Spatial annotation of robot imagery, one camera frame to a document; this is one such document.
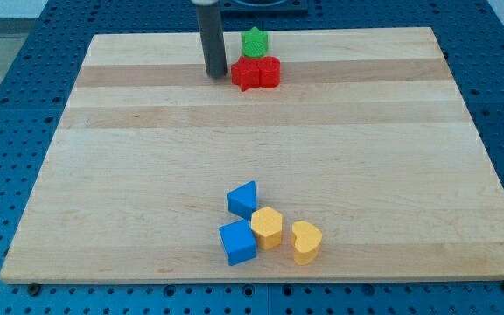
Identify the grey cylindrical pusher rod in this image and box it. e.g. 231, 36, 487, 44
195, 0, 227, 80

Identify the green star block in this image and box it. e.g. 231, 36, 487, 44
241, 26, 269, 58

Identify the red star block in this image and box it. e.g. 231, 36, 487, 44
231, 56, 260, 92

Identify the red round block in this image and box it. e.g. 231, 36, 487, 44
257, 56, 281, 88

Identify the blue triangle block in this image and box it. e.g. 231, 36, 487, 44
226, 180, 257, 221

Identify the wooden board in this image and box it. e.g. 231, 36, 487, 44
0, 27, 504, 284

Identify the yellow hexagon block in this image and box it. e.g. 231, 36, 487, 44
250, 206, 283, 250

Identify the blue cube block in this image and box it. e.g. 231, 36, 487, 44
219, 220, 257, 266

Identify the yellow heart block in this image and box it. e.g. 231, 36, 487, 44
291, 220, 323, 265

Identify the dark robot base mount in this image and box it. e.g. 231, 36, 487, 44
220, 0, 309, 13

